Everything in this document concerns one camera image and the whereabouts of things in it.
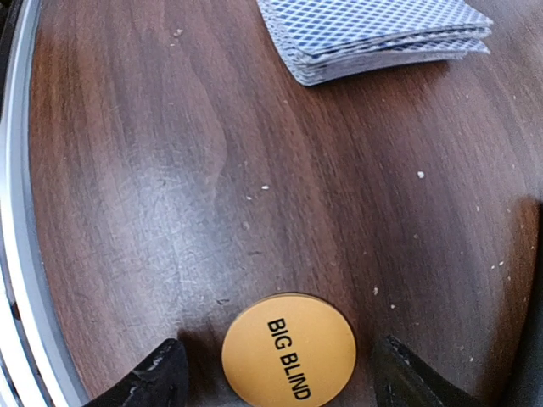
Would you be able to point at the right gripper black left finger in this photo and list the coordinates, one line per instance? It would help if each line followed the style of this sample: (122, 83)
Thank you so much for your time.
(161, 379)

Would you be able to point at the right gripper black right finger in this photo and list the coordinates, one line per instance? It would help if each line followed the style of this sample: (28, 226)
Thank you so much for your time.
(401, 378)

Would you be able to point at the orange big blind button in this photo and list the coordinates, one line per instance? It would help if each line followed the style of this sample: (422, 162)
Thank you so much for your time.
(289, 349)

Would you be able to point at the blue playing card deck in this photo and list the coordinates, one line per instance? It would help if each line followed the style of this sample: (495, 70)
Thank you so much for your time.
(321, 41)

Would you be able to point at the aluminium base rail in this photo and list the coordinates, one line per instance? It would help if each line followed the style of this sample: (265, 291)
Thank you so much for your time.
(36, 366)

